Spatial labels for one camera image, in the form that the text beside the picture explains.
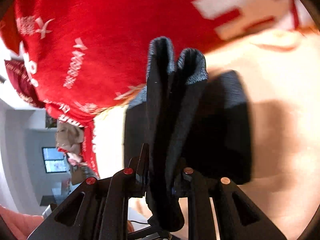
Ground black grey leaf-patterned pants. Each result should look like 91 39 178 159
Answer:
124 37 252 232

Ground grey-brown crumpled cloth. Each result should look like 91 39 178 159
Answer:
55 122 84 155

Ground red blanket with white text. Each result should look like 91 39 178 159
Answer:
1 0 319 178

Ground wall-mounted screen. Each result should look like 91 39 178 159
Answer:
42 147 69 173

